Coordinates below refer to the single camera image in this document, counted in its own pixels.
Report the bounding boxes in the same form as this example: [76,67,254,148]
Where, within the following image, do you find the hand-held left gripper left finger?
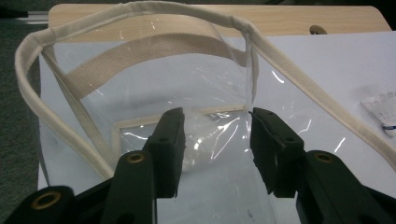
[101,106,187,224]

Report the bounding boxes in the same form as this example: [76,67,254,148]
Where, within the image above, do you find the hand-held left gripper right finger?
[251,106,394,224]

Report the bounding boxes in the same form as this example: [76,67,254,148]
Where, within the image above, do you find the clear plastic tote bag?
[13,0,396,224]

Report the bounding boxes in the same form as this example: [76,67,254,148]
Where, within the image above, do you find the white shuttlecock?
[361,91,396,138]

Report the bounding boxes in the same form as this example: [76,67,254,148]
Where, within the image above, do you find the white table mat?
[36,31,396,224]

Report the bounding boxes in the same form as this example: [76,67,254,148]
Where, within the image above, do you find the dark table cable grommet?
[308,24,329,35]

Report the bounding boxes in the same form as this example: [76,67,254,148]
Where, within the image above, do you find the aluminium floor rail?
[0,10,50,26]

